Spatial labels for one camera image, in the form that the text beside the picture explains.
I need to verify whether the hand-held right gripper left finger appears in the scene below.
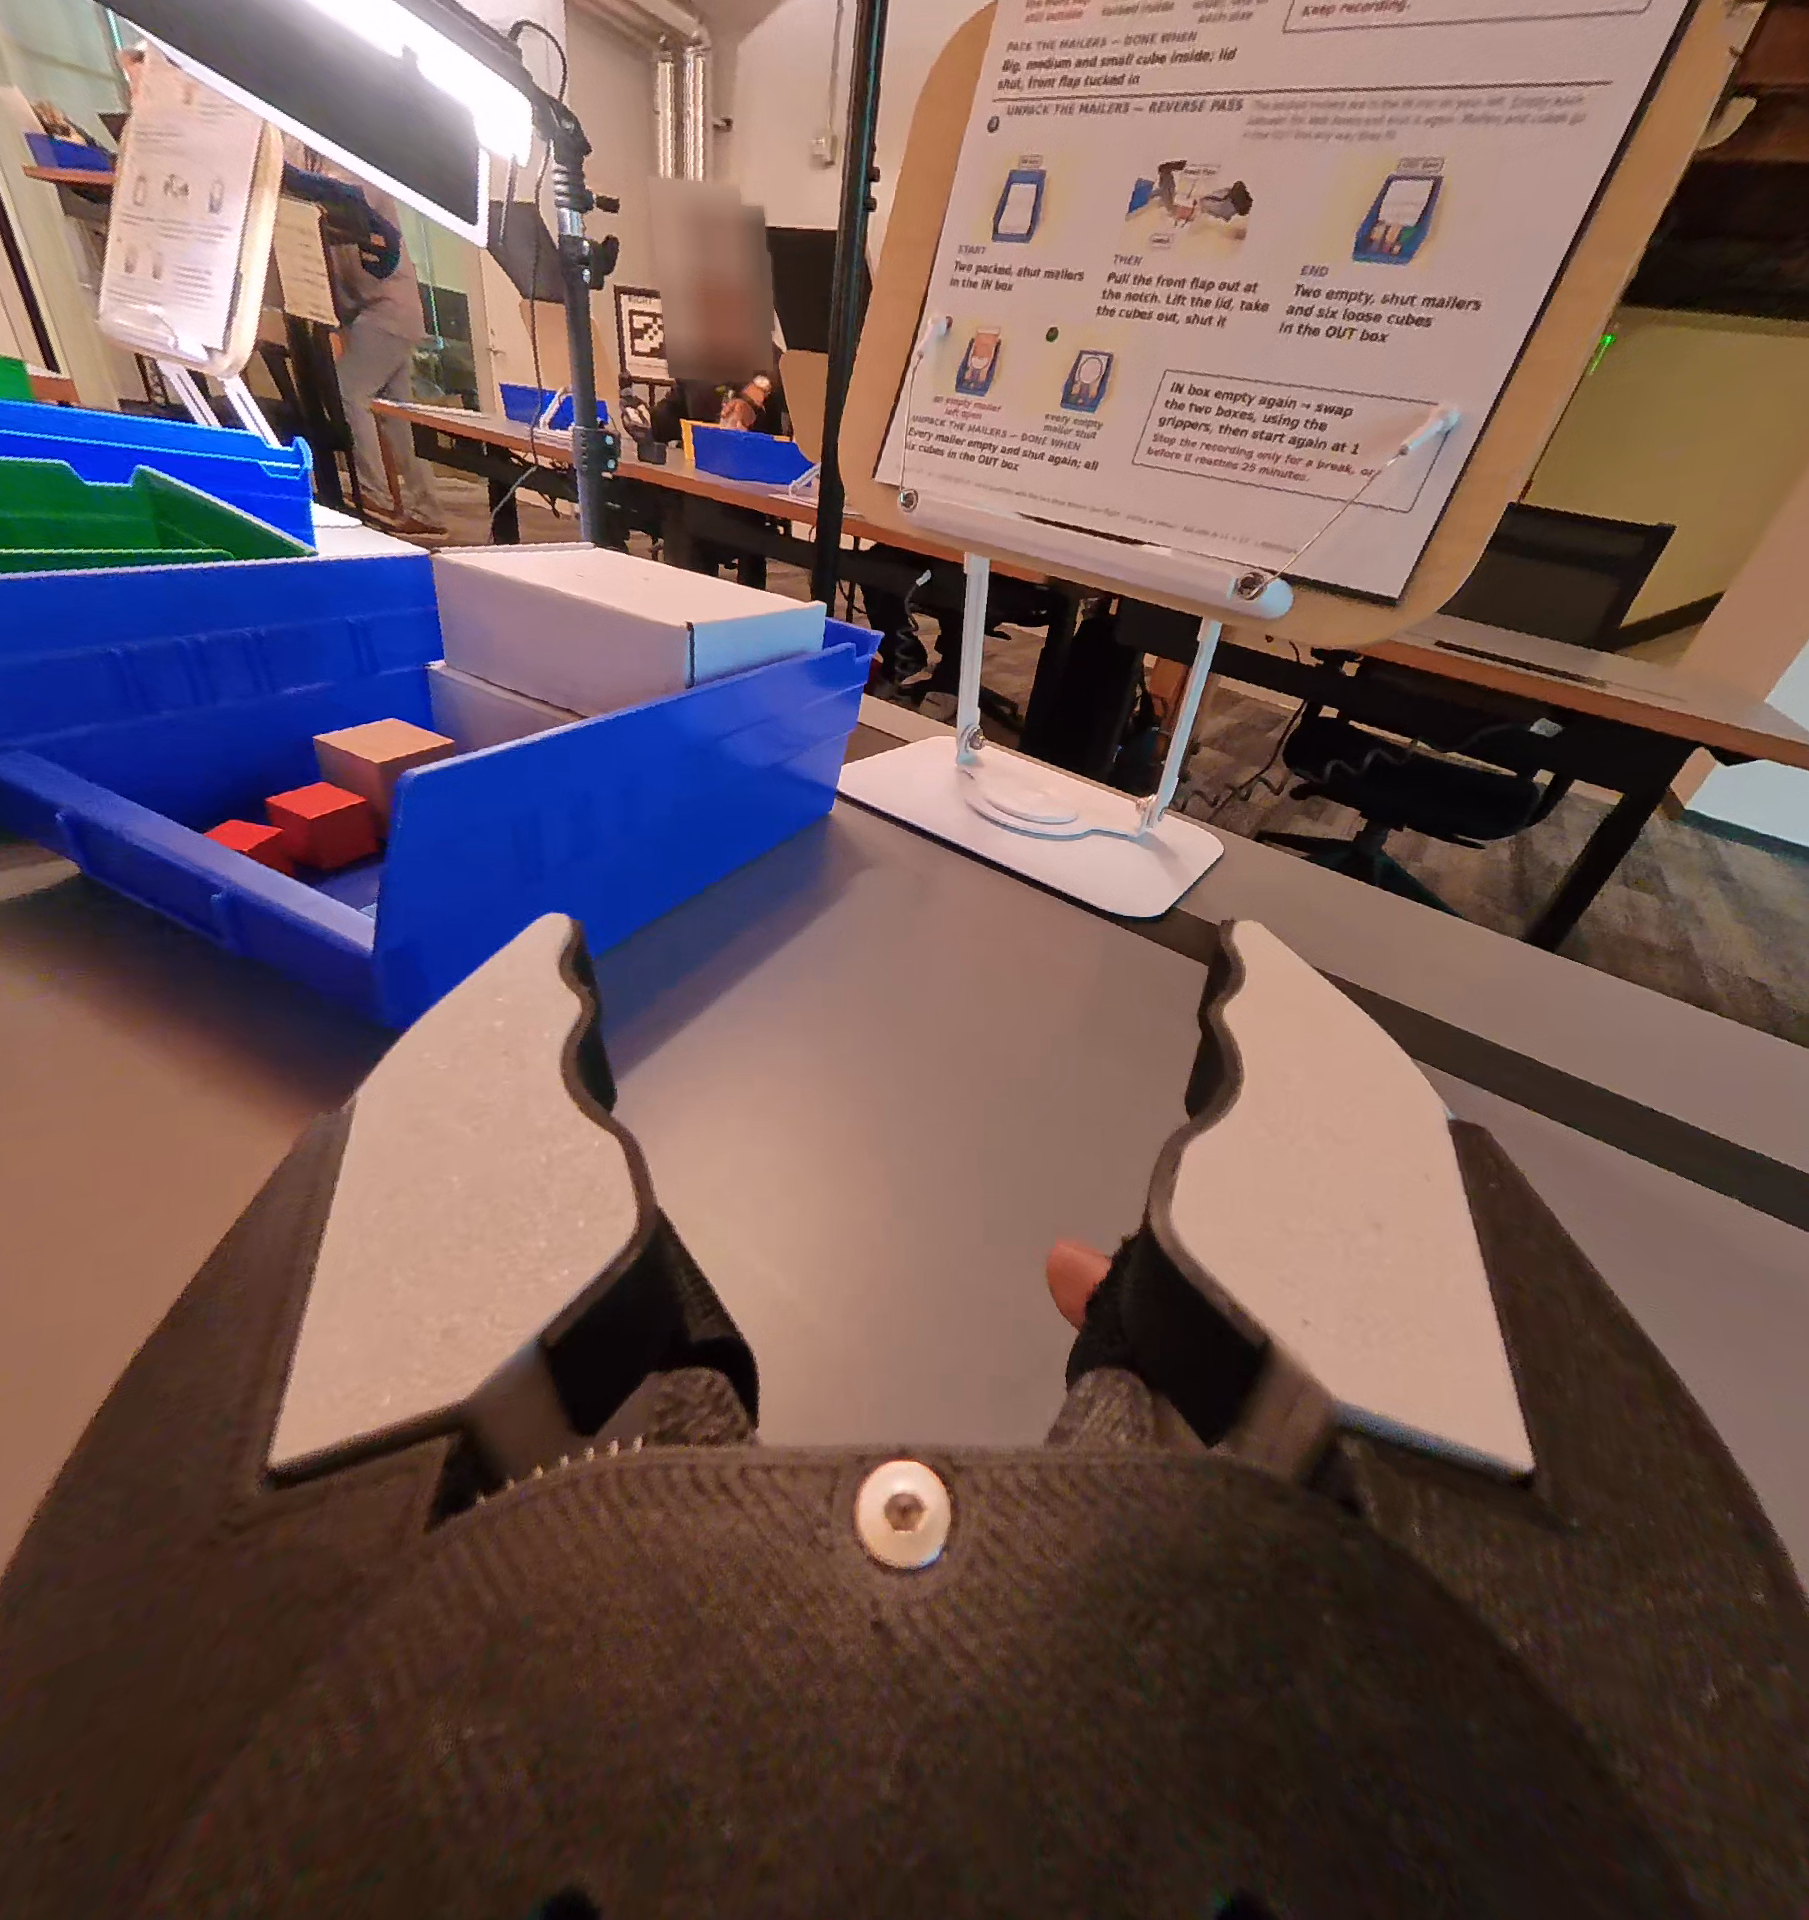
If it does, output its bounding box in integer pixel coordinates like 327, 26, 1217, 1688
265, 913, 655, 1476

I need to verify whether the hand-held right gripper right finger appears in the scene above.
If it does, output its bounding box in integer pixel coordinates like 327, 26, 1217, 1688
1149, 921, 1542, 1486

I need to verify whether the blue plastic storage bin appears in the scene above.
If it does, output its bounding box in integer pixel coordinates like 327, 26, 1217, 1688
0, 544, 885, 1030

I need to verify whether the light wooden cube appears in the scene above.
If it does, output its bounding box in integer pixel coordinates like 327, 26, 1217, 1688
309, 717, 456, 815

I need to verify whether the white cardboard mailer box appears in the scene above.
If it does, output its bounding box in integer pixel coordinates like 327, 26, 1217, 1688
429, 661, 596, 755
437, 544, 832, 722

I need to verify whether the long wooden background desk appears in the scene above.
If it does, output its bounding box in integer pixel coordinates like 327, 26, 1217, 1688
372, 396, 1809, 952

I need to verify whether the large red cube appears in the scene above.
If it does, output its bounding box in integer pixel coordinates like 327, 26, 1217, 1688
263, 783, 390, 876

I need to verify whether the black office chair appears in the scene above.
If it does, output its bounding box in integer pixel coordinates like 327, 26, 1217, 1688
1279, 498, 1675, 899

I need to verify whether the spare blue plastic bin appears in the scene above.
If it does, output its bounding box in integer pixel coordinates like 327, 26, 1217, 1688
0, 393, 321, 550

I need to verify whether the grey light stand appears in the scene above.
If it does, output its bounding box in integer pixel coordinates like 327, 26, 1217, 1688
505, 24, 620, 550

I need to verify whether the instruction sheet on stand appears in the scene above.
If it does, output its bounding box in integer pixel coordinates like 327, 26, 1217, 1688
846, 0, 1745, 655

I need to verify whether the black stand pole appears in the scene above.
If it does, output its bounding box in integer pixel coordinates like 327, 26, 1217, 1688
810, 0, 897, 611

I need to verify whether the printed instruction sheet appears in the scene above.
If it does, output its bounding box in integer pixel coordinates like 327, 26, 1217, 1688
865, 0, 1695, 611

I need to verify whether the background document stand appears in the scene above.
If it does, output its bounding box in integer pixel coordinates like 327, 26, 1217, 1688
101, 51, 286, 442

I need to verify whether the silver ventilation duct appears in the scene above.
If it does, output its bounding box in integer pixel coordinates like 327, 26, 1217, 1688
655, 45, 718, 181

